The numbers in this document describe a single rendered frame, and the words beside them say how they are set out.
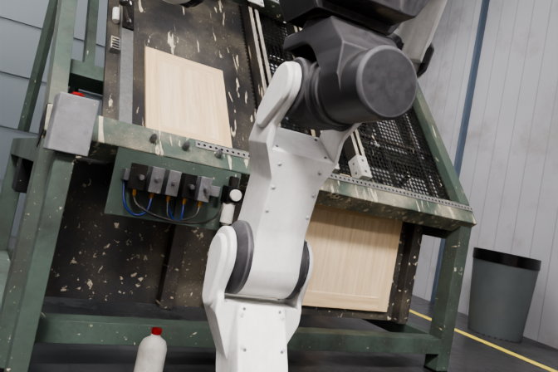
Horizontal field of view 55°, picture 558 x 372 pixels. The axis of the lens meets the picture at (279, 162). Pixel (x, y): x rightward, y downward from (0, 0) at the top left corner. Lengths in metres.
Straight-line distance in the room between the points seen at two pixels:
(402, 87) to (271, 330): 0.52
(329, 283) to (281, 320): 1.71
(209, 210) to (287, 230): 1.10
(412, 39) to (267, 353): 0.72
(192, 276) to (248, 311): 1.39
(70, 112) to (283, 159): 0.92
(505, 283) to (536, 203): 0.94
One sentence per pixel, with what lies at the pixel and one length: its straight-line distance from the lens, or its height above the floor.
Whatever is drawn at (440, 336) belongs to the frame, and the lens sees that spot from 3.08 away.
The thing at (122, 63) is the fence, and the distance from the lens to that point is 2.27.
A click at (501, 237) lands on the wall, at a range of 5.41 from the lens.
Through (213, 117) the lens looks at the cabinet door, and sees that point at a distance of 2.31.
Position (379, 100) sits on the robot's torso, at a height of 0.91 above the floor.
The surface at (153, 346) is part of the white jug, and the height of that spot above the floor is 0.15.
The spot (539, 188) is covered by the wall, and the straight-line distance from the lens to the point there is 5.22.
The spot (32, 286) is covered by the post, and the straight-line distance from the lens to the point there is 1.82.
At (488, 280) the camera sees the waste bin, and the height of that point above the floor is 0.43.
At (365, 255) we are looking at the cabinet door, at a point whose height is 0.54.
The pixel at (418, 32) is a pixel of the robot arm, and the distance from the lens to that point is 1.23.
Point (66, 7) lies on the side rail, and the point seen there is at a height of 1.33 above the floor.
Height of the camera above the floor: 0.73
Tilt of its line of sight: 4 degrees up
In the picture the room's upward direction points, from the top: 11 degrees clockwise
